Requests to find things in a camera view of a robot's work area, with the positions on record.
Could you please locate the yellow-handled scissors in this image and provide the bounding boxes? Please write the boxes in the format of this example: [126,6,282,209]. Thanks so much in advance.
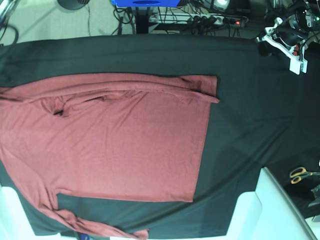
[289,167,320,185]

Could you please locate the white foam block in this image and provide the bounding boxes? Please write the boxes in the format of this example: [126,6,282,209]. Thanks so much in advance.
[225,167,320,240]

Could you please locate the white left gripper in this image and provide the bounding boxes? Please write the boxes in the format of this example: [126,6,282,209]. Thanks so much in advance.
[255,16,308,61]

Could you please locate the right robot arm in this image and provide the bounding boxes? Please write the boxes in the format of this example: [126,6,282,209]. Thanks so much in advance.
[0,0,20,40]

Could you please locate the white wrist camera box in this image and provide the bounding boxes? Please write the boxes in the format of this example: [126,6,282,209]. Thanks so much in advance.
[289,59,308,75]

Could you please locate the black table leg post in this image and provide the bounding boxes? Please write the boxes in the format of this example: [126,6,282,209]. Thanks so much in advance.
[134,7,152,34]

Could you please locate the black round stand base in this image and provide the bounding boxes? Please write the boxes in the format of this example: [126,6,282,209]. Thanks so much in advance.
[57,0,90,11]

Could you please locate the blue plastic box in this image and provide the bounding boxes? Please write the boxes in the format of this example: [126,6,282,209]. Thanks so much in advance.
[110,0,180,8]

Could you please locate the red long-sleeve T-shirt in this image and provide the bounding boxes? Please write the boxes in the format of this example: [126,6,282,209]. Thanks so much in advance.
[0,73,219,240]

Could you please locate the white power strip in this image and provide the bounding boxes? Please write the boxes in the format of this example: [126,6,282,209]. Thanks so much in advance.
[149,12,249,28]

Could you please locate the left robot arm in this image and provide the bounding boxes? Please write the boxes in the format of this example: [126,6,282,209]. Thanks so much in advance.
[255,0,320,61]

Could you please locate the small black metal part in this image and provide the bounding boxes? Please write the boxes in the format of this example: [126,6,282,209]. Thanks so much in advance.
[308,185,320,223]

